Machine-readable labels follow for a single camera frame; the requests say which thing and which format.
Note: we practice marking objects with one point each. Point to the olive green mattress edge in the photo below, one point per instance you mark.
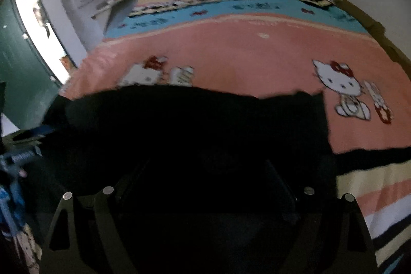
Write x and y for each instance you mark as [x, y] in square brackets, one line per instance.
[376, 30]

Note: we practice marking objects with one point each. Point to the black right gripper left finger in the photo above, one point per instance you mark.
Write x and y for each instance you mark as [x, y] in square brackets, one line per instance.
[86, 228]

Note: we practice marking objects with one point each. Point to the large black jacket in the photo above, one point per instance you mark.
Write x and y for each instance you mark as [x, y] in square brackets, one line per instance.
[207, 181]

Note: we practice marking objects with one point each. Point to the striped Hello Kitty blanket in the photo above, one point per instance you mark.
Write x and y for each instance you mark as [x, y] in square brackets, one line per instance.
[265, 48]

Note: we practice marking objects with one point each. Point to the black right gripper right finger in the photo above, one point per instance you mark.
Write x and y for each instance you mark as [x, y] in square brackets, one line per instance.
[329, 235]

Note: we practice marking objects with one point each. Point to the dark green door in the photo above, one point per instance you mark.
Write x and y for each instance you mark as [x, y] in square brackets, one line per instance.
[31, 87]

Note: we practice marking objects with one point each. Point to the white bedside shelf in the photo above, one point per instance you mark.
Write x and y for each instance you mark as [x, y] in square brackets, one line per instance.
[106, 13]

